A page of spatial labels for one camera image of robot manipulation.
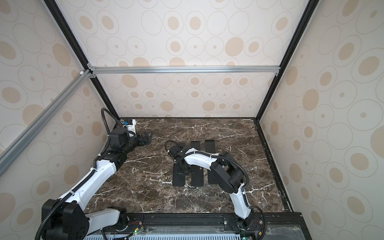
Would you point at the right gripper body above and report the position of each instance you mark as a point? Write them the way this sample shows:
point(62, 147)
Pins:
point(187, 170)

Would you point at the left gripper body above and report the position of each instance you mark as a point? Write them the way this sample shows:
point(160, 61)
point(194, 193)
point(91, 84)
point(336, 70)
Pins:
point(139, 141)

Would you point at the black phone case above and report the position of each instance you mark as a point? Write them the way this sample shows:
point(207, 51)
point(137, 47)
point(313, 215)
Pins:
point(197, 176)
point(212, 178)
point(178, 180)

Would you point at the black phone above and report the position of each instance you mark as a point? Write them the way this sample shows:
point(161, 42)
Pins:
point(184, 150)
point(196, 145)

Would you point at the blue phone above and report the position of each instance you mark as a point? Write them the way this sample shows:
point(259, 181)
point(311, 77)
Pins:
point(210, 146)

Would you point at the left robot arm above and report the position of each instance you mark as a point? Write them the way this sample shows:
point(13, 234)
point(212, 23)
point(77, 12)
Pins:
point(64, 218)

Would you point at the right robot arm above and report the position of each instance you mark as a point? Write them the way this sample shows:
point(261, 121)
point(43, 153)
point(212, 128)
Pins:
point(224, 171)

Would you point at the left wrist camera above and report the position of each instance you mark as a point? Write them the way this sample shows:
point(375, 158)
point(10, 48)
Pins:
point(130, 125)

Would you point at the horizontal aluminium rail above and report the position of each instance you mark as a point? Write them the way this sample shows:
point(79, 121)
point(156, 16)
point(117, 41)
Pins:
point(185, 70)

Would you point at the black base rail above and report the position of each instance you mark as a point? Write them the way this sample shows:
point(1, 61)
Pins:
point(214, 226)

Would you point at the left aluminium rail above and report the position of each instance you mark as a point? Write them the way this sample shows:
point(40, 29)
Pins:
point(27, 136)

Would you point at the left black corner post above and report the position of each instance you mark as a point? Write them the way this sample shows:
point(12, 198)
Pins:
point(63, 25)

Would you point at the black corner post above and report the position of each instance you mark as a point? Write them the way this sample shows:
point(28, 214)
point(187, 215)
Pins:
point(63, 25)
point(299, 32)

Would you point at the right black corner post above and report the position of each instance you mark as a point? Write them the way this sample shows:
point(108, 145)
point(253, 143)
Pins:
point(299, 32)

